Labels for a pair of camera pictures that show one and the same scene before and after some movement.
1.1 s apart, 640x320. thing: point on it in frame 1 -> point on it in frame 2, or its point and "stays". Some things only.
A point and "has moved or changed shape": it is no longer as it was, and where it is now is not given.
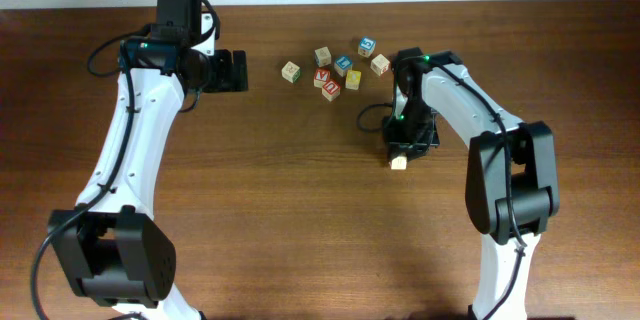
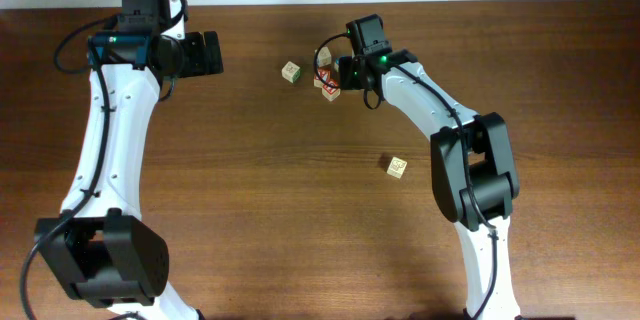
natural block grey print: [323, 56] stays
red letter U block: [331, 90] stays
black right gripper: [397, 142] -> [345, 82]
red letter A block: [321, 77] stays
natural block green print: [291, 72] stays
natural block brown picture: [399, 163] has moved or changed shape
